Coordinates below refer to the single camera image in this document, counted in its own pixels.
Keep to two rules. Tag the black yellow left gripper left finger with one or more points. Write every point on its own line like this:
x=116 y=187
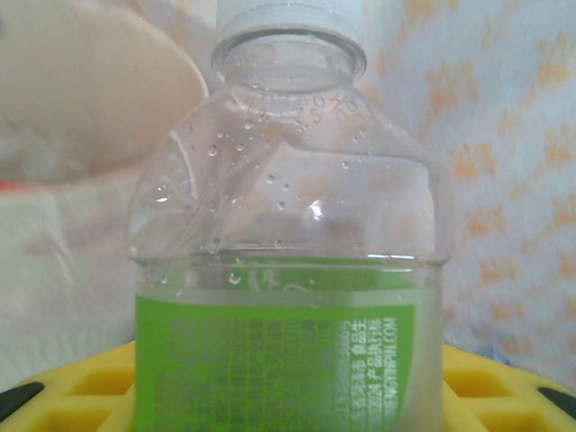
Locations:
x=67 y=405

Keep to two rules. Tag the green label clear bottle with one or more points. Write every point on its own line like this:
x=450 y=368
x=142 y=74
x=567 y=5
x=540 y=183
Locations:
x=288 y=337

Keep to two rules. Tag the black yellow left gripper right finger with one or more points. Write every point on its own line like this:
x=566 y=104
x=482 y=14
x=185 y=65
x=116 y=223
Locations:
x=508 y=405

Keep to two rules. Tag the beige plastic bin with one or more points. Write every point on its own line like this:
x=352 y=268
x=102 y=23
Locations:
x=90 y=90

